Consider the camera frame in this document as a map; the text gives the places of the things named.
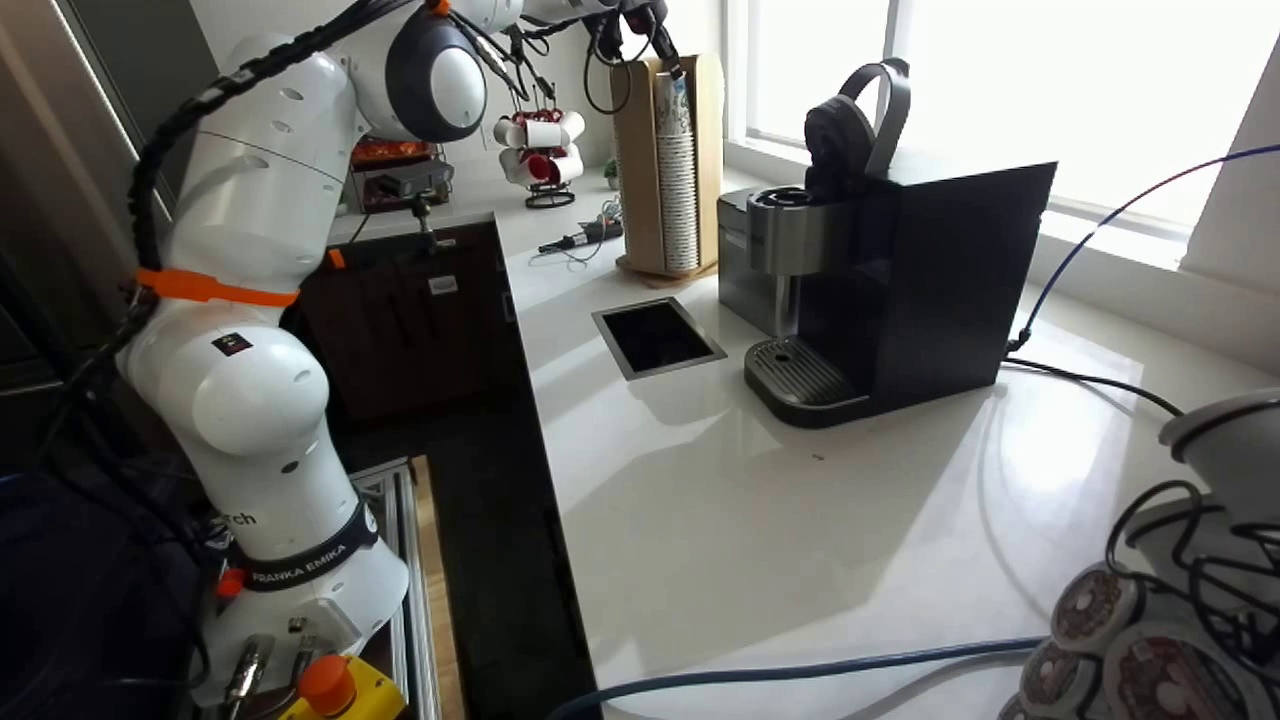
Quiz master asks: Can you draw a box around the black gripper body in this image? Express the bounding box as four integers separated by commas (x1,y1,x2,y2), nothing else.
579,0,681,65

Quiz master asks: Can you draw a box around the stack of paper cups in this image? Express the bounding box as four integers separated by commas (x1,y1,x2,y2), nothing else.
657,70,701,275

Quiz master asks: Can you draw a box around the black mug rack stand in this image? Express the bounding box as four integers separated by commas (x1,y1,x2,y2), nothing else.
518,181,579,211

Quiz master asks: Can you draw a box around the steel framed counter trash chute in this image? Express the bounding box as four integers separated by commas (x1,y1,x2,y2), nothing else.
592,296,731,384

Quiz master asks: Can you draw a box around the black silver pod coffee machine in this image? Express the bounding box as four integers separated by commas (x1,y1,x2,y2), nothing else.
738,54,1060,433

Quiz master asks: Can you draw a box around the coffee pod carousel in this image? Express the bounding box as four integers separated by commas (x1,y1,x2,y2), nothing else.
996,393,1280,720

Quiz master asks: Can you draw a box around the wooden cup dispenser stand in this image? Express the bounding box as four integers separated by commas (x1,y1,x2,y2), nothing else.
614,50,727,283

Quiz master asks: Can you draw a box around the orange patterned box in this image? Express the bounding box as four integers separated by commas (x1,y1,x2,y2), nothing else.
346,132,435,170

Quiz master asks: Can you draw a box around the dark device box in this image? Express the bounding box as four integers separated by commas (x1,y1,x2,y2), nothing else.
345,156,461,215

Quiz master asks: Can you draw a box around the stainless steel canister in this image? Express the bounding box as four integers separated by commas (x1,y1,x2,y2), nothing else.
717,184,802,339

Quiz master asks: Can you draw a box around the dark wooden cabinet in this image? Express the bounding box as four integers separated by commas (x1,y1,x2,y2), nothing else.
271,215,536,435

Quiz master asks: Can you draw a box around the window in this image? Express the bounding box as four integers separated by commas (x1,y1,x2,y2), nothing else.
724,0,1280,245

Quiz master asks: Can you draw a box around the yellow emergency stop box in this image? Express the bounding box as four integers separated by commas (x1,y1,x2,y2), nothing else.
277,651,413,720

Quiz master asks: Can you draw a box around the black handled tool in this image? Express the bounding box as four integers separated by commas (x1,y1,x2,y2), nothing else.
536,211,629,258

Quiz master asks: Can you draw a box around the black corrugated cable conduit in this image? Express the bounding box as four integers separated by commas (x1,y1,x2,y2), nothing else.
123,0,403,275

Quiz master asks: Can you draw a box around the orange strap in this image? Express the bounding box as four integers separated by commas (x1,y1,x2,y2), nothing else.
137,262,305,315

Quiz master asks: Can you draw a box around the aluminium frame rail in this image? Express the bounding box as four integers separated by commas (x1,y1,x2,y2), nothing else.
351,453,442,720

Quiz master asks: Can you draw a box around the blue cable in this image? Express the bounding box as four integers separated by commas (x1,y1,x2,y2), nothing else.
540,636,1050,720
1002,135,1280,355

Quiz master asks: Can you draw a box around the black cable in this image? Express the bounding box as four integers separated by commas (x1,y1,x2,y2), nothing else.
998,350,1191,418

